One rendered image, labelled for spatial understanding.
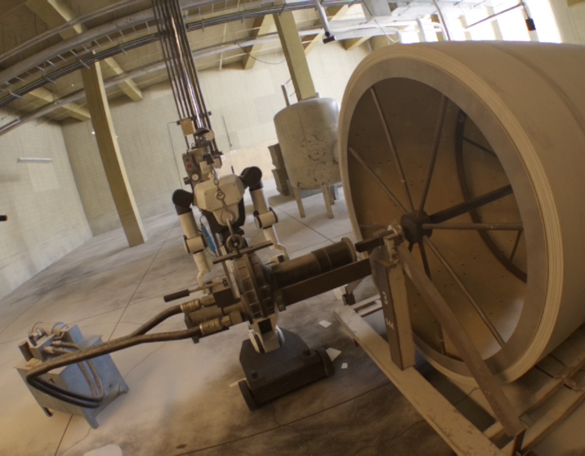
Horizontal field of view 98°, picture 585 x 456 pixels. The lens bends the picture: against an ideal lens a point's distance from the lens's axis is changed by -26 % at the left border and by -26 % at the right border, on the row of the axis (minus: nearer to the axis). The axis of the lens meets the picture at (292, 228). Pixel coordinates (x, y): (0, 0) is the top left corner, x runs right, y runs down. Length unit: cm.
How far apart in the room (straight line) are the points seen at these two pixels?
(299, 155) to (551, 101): 516
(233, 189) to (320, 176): 416
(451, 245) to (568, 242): 169
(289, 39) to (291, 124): 523
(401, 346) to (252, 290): 85
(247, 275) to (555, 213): 107
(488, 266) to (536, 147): 177
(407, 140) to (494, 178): 101
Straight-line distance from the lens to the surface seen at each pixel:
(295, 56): 1067
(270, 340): 217
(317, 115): 595
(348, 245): 147
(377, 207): 243
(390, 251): 153
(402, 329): 174
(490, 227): 124
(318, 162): 593
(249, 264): 133
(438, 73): 124
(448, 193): 277
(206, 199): 186
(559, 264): 107
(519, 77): 125
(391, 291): 161
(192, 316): 145
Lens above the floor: 143
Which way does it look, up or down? 13 degrees down
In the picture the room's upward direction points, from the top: 16 degrees counter-clockwise
